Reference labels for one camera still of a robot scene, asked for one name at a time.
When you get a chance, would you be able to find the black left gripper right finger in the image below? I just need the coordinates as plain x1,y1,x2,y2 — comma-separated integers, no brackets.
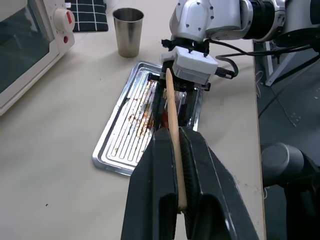
178,127,261,240

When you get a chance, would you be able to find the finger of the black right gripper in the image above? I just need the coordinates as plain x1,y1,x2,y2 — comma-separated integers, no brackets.
152,80,168,130
181,89,200,131

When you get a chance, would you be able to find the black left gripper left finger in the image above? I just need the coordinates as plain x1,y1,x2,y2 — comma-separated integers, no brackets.
121,127,181,240

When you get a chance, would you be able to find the red sausage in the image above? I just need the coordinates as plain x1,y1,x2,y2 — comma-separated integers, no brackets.
161,110,171,130

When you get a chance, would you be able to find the wooden skewer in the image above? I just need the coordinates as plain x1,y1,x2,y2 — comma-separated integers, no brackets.
165,68,189,214

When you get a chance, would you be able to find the silver metal baking tray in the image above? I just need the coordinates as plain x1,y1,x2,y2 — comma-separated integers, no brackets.
91,60,204,177

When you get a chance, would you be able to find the stainless steel cup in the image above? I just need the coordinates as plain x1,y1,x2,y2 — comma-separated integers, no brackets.
112,7,145,58

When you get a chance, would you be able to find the white metal stand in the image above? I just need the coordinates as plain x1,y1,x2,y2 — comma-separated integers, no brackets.
264,39,320,87

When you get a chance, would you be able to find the black white-checked cloth pad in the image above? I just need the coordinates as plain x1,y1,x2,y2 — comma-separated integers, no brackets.
64,0,109,33

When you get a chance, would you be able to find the white toaster oven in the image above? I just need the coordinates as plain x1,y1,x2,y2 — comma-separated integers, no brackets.
0,0,76,117

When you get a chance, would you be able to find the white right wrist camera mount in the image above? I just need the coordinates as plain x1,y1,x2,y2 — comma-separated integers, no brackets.
160,46,220,86

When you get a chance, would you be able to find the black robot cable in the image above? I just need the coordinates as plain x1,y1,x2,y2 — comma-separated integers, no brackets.
205,37,320,80

